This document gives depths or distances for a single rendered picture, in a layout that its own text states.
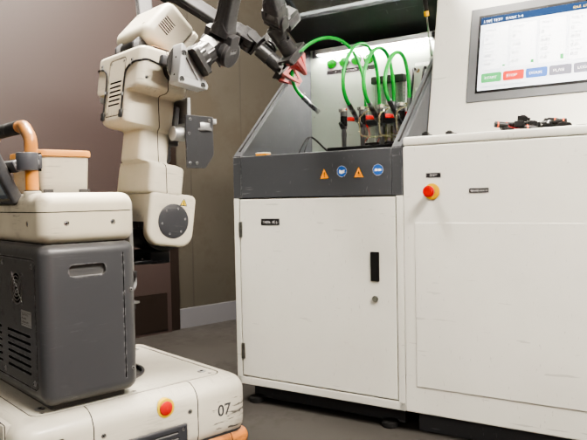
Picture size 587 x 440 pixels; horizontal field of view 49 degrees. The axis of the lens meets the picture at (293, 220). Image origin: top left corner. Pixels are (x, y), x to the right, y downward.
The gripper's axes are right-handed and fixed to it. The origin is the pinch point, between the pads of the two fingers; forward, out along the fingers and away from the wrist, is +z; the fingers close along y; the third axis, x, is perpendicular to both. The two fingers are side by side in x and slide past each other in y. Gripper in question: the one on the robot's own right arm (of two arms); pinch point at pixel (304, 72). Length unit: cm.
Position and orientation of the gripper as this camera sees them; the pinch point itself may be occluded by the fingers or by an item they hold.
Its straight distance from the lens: 231.4
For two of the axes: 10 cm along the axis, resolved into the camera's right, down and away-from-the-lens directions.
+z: 5.4, 6.7, 5.0
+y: 5.1, -7.4, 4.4
